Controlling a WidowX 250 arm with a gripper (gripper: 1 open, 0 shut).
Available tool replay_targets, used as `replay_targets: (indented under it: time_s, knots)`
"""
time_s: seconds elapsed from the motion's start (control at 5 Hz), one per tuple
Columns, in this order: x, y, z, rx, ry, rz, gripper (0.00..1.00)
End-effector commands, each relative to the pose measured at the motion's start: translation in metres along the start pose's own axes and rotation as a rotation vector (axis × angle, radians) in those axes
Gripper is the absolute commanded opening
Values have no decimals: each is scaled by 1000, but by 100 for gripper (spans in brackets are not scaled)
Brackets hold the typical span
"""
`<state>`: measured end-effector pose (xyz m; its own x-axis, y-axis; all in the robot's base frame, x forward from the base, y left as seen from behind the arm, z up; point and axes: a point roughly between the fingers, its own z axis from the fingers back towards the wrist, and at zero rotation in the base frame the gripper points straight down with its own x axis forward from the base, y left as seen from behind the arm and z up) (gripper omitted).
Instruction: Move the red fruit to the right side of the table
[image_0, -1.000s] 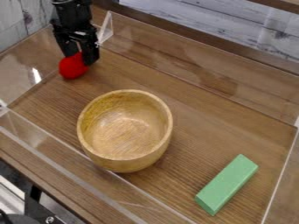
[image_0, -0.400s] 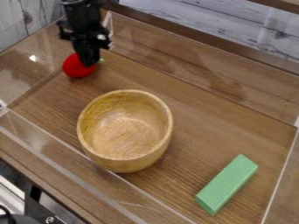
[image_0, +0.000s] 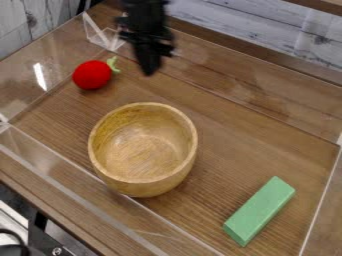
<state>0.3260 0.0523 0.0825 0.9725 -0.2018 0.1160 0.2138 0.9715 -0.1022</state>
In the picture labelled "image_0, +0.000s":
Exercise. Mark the clear acrylic corner bracket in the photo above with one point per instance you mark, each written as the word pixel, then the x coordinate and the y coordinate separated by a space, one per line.
pixel 105 38

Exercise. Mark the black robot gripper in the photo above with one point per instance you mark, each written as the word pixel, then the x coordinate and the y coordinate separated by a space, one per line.
pixel 147 32

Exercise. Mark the black equipment at table corner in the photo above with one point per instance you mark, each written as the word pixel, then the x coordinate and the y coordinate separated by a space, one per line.
pixel 25 238

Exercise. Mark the green rectangular block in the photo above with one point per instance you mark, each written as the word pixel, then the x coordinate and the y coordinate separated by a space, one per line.
pixel 255 213

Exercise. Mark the red plush fruit green leaf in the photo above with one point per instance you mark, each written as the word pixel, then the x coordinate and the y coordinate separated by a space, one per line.
pixel 93 73

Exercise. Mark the wooden bowl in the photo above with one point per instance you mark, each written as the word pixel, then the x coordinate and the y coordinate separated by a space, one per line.
pixel 141 148

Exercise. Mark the clear acrylic tray barrier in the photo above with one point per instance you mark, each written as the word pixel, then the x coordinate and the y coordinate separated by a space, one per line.
pixel 268 122

